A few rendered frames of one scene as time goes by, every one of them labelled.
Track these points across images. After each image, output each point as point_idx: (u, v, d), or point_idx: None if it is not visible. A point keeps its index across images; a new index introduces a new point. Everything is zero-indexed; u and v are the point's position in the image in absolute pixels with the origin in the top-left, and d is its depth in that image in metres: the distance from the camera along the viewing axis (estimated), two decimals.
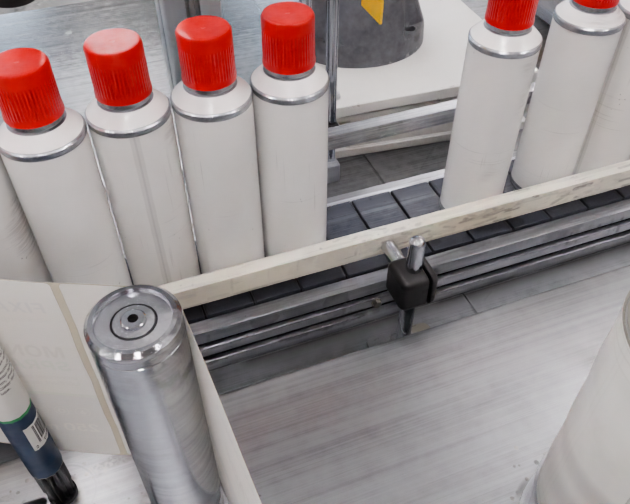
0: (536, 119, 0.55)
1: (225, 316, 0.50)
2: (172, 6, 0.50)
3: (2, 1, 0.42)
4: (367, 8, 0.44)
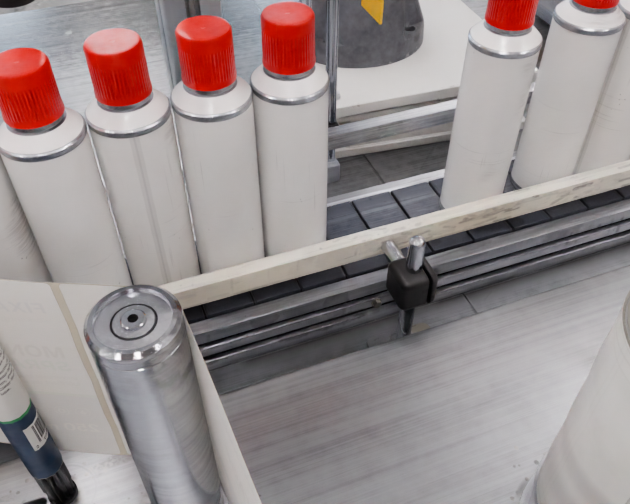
0: (536, 119, 0.55)
1: (225, 316, 0.50)
2: (172, 6, 0.50)
3: (2, 1, 0.42)
4: (367, 8, 0.44)
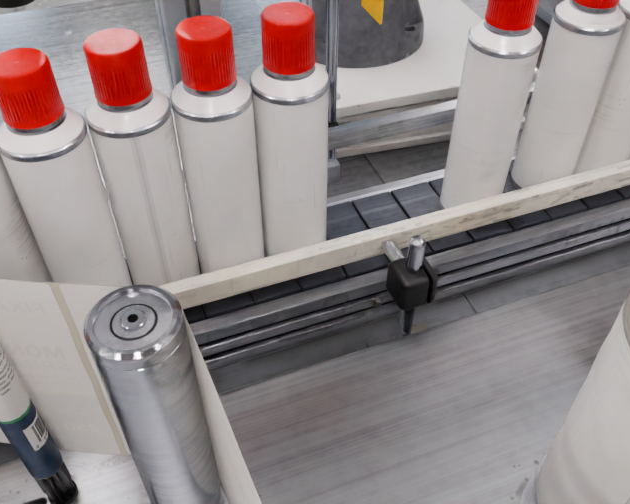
0: (536, 119, 0.55)
1: (225, 316, 0.50)
2: (172, 6, 0.50)
3: (2, 1, 0.42)
4: (367, 8, 0.44)
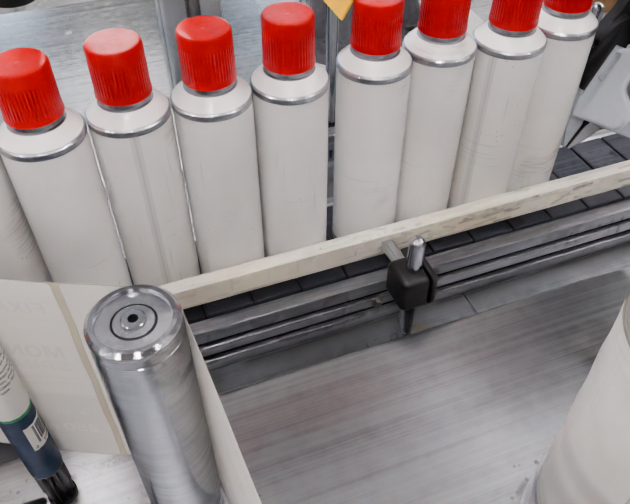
0: None
1: (225, 316, 0.50)
2: (172, 6, 0.50)
3: (2, 1, 0.42)
4: (330, 3, 0.43)
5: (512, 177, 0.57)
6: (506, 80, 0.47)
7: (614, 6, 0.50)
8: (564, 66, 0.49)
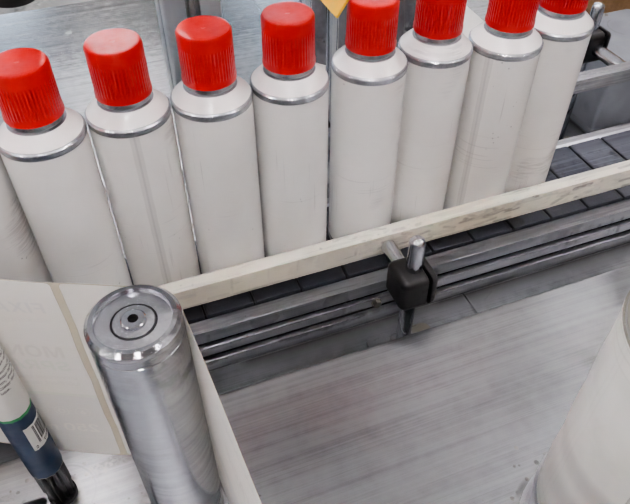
0: None
1: (225, 316, 0.50)
2: (172, 6, 0.50)
3: (2, 1, 0.42)
4: (326, 1, 0.43)
5: (510, 178, 0.57)
6: (501, 82, 0.47)
7: None
8: (561, 67, 0.49)
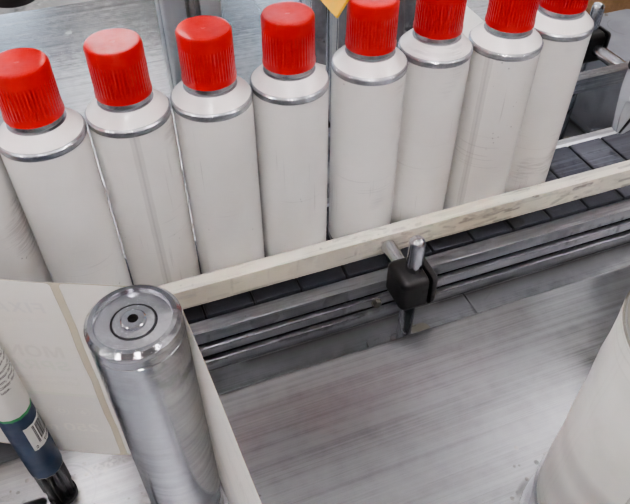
0: None
1: (225, 316, 0.50)
2: (172, 6, 0.50)
3: (2, 1, 0.42)
4: (326, 1, 0.43)
5: (510, 178, 0.57)
6: (501, 82, 0.47)
7: None
8: (561, 67, 0.49)
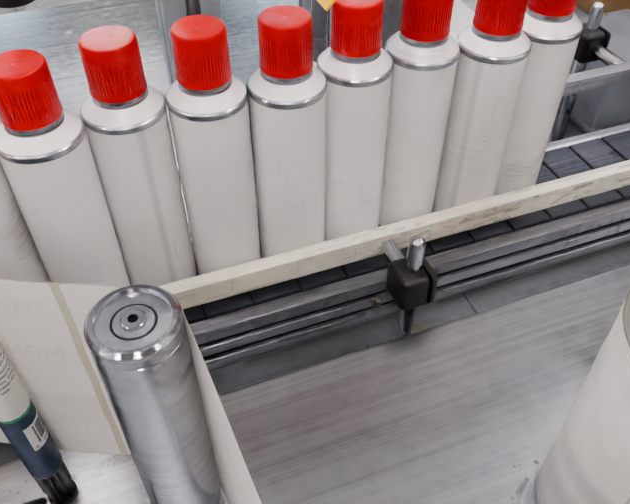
0: None
1: (225, 316, 0.50)
2: (172, 6, 0.50)
3: (2, 1, 0.42)
4: None
5: (499, 181, 0.56)
6: (493, 85, 0.46)
7: None
8: (548, 69, 0.49)
